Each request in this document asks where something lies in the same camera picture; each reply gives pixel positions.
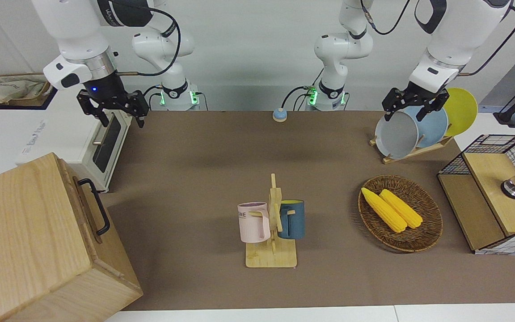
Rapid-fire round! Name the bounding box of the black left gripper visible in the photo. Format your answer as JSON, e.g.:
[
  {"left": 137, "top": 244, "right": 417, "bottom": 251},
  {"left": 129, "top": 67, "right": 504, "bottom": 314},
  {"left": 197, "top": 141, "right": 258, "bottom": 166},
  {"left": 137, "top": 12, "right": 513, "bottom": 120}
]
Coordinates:
[{"left": 382, "top": 85, "right": 450, "bottom": 123}]

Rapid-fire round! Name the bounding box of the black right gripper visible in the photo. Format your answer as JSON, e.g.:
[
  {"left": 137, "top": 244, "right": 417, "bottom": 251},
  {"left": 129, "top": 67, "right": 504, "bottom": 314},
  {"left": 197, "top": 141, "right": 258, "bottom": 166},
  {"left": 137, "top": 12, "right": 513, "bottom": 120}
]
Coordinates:
[{"left": 77, "top": 72, "right": 149, "bottom": 129}]

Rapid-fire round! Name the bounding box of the light wooden drawer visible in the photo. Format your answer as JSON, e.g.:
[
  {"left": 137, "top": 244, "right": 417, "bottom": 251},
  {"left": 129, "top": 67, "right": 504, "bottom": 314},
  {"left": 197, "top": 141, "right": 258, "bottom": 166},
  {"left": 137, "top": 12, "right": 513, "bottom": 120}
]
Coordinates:
[{"left": 56, "top": 154, "right": 126, "bottom": 280}]

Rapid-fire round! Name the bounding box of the black metal drawer handle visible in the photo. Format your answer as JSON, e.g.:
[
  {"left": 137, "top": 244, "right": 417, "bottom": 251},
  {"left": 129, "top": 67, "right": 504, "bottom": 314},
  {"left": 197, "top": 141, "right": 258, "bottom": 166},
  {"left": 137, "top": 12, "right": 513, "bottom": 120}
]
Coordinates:
[{"left": 73, "top": 178, "right": 111, "bottom": 236}]

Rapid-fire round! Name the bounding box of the grey plate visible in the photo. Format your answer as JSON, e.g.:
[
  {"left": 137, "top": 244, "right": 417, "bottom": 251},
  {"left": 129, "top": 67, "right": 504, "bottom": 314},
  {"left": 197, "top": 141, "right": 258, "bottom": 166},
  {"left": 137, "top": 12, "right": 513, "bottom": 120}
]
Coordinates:
[{"left": 375, "top": 111, "right": 420, "bottom": 160}]

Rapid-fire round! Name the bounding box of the light blue plate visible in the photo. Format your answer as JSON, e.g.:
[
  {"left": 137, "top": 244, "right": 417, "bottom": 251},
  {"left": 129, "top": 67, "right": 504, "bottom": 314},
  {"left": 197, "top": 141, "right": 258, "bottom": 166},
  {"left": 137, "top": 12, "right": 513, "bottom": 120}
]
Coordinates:
[{"left": 403, "top": 106, "right": 449, "bottom": 149}]

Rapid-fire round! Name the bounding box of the wooden plate rack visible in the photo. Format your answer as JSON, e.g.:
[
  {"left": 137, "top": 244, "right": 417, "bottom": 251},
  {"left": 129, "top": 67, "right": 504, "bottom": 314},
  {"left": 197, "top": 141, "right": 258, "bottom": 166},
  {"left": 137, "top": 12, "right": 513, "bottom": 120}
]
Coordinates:
[{"left": 369, "top": 134, "right": 455, "bottom": 165}]

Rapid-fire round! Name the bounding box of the yellow plate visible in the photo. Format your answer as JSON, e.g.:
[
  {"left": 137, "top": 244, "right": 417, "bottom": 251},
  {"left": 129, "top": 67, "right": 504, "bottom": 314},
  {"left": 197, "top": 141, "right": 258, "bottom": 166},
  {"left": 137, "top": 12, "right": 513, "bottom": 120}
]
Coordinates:
[{"left": 443, "top": 88, "right": 478, "bottom": 137}]

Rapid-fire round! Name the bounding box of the white toaster oven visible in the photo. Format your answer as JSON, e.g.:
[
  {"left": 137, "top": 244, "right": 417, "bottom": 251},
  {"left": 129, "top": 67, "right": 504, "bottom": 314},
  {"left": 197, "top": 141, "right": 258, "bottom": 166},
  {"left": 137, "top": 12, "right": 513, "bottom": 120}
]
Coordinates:
[{"left": 15, "top": 84, "right": 134, "bottom": 194}]

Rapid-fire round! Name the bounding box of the brown wooden tray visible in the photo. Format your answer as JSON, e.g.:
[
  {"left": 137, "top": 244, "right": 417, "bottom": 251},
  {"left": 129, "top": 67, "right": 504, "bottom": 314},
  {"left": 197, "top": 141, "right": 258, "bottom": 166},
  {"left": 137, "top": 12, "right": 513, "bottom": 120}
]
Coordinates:
[{"left": 0, "top": 73, "right": 57, "bottom": 107}]

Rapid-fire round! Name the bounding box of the yellow corn cob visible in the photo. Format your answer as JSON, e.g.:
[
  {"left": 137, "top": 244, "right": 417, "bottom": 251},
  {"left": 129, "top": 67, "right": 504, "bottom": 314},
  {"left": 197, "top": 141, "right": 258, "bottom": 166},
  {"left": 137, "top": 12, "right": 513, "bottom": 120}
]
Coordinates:
[
  {"left": 379, "top": 189, "right": 423, "bottom": 229},
  {"left": 361, "top": 187, "right": 408, "bottom": 233}
]

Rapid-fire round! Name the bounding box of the wooden shelf board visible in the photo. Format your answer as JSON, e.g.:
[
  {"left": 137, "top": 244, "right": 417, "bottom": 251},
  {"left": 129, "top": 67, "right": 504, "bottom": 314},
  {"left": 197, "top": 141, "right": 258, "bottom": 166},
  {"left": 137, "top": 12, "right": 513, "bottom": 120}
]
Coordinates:
[
  {"left": 437, "top": 174, "right": 506, "bottom": 251},
  {"left": 463, "top": 152, "right": 515, "bottom": 237}
]

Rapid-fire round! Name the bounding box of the beige cloth bag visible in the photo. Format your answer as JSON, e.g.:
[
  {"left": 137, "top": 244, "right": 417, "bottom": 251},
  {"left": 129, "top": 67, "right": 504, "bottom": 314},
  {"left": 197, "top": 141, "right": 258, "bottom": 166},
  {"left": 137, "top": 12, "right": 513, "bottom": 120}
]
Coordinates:
[{"left": 0, "top": 75, "right": 50, "bottom": 106}]

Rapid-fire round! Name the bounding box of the brown wicker basket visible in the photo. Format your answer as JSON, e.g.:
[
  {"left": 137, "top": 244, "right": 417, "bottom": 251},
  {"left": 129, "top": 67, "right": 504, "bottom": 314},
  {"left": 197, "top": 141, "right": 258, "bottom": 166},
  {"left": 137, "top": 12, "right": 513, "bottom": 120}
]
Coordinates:
[{"left": 358, "top": 175, "right": 443, "bottom": 253}]

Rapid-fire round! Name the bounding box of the light wooden cabinet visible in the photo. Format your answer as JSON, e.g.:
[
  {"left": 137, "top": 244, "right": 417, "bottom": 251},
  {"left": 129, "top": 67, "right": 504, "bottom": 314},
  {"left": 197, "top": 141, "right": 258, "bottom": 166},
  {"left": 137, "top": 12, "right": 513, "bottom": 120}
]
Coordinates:
[{"left": 0, "top": 152, "right": 144, "bottom": 322}]

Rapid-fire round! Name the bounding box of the dark blue mug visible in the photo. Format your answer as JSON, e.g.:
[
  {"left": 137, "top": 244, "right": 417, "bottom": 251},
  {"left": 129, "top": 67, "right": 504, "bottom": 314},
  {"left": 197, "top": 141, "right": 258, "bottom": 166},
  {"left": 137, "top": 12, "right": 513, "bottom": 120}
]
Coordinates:
[{"left": 278, "top": 199, "right": 306, "bottom": 240}]

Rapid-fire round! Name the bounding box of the pink mug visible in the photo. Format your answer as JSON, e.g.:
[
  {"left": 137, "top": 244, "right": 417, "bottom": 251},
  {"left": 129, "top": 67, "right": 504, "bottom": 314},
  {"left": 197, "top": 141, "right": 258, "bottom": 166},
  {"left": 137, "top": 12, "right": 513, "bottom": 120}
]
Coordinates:
[{"left": 237, "top": 202, "right": 271, "bottom": 243}]

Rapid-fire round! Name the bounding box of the brown table mat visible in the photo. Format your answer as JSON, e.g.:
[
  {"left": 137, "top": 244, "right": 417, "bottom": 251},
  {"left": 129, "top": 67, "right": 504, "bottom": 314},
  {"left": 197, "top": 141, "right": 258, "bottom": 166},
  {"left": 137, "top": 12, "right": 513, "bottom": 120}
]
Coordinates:
[{"left": 101, "top": 110, "right": 515, "bottom": 311}]

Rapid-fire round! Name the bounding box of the wooden mug rack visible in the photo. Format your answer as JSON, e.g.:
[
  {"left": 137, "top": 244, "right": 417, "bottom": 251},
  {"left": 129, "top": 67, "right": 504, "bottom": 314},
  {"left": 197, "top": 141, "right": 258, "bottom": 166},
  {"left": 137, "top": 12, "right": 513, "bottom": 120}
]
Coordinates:
[{"left": 245, "top": 173, "right": 297, "bottom": 269}]

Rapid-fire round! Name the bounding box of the black left arm shoulder cable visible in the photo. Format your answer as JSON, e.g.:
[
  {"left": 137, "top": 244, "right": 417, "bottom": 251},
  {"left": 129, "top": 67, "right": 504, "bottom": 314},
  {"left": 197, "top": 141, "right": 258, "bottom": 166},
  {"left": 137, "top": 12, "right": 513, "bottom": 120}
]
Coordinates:
[{"left": 359, "top": 0, "right": 413, "bottom": 36}]

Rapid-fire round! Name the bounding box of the black wire storage rack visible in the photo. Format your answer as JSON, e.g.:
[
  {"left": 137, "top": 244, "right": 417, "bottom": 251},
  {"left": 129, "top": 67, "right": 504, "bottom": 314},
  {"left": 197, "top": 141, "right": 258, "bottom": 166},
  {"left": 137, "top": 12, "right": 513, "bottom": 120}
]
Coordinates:
[{"left": 437, "top": 134, "right": 515, "bottom": 255}]

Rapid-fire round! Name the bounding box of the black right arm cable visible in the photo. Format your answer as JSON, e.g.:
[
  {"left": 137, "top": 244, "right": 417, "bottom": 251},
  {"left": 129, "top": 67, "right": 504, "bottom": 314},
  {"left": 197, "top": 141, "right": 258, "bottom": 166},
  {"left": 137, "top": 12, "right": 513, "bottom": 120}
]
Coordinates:
[{"left": 114, "top": 0, "right": 182, "bottom": 76}]

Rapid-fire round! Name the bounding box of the black left arm base cable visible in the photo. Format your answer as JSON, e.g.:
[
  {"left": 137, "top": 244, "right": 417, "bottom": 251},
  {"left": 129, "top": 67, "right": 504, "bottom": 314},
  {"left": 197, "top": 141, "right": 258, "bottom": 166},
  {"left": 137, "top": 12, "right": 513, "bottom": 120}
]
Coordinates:
[{"left": 282, "top": 85, "right": 314, "bottom": 110}]

